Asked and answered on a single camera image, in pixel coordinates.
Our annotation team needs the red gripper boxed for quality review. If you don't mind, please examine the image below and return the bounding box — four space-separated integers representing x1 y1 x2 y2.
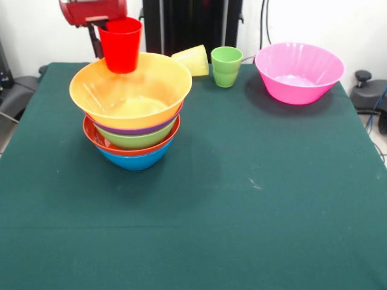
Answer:
59 0 129 59

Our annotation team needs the red plastic cup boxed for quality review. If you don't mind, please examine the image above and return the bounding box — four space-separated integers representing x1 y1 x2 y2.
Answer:
98 16 143 74

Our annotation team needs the orange plastic bowl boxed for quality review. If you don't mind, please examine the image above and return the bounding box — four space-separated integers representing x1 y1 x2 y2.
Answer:
69 51 194 130

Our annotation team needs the purple plastic bowl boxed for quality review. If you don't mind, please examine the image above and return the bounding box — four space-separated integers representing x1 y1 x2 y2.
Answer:
86 102 184 136

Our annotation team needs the red-orange plastic bowl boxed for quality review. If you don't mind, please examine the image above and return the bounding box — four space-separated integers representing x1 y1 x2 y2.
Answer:
82 114 181 157

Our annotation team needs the yellow plastic cup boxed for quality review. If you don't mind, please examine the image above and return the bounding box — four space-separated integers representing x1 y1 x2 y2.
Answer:
171 44 210 77

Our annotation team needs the green plastic bowl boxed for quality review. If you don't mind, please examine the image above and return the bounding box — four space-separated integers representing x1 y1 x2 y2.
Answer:
95 117 179 150

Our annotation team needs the large blue plastic bowl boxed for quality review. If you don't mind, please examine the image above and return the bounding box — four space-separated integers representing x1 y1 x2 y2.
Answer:
96 138 174 172

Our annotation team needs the pink plastic bowl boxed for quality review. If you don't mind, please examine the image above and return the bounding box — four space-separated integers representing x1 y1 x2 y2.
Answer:
254 42 346 106

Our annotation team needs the grey chair base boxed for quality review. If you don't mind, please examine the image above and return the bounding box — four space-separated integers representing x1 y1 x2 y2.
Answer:
0 75 40 121

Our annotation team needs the green plastic cup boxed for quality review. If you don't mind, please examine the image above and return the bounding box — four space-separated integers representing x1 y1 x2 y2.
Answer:
210 46 244 89

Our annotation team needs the dark green tablecloth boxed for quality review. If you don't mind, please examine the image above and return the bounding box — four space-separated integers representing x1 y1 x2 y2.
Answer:
0 62 387 290

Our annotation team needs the black chair base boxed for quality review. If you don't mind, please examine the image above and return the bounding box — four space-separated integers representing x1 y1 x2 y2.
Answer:
350 69 387 135

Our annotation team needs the black hanging cable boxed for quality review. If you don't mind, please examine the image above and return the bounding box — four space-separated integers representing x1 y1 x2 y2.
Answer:
259 0 273 44

